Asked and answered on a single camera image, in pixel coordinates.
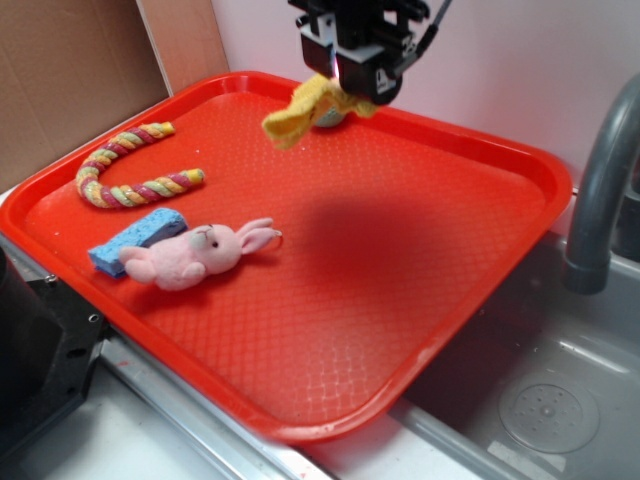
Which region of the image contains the grey toy sink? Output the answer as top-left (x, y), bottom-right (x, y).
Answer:
top-left (308, 239), bottom-right (639, 479)

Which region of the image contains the multicolour rope toy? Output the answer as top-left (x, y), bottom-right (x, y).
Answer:
top-left (75, 122), bottom-right (205, 209)

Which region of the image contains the red plastic tray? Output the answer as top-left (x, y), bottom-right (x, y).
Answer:
top-left (1, 72), bottom-right (572, 444)

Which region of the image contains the blue sponge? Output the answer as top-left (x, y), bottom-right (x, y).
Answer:
top-left (88, 208), bottom-right (188, 278)

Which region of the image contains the grey faucet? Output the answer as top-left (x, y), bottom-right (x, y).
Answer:
top-left (562, 75), bottom-right (639, 295)

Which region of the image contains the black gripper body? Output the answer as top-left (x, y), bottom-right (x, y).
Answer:
top-left (288, 0), bottom-right (430, 53)

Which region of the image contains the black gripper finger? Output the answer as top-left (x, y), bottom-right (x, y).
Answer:
top-left (301, 31), bottom-right (337, 79)
top-left (338, 45), bottom-right (403, 106)

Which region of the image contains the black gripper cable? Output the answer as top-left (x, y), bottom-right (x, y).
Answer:
top-left (392, 0), bottom-right (454, 76)

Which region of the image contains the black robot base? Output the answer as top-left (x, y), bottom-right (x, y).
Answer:
top-left (1, 252), bottom-right (104, 460)

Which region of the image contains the pink plush bunny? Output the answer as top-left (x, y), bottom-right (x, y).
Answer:
top-left (119, 218), bottom-right (282, 291)

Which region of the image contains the yellow cloth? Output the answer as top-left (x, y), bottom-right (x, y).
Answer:
top-left (262, 74), bottom-right (378, 149)

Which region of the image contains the brown cardboard panel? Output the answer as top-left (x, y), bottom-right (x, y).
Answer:
top-left (1, 1), bottom-right (228, 191)

